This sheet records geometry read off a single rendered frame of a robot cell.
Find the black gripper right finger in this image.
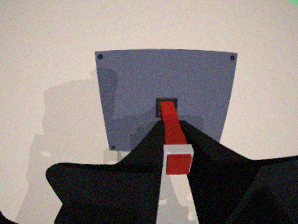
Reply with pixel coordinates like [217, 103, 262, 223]
[180, 121, 298, 224]

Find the red square peg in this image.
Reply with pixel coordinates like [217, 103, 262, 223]
[160, 101, 194, 175]

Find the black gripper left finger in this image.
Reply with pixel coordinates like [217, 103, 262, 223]
[45, 121, 165, 224]

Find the grey sloped panel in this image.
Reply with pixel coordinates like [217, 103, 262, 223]
[94, 48, 238, 152]

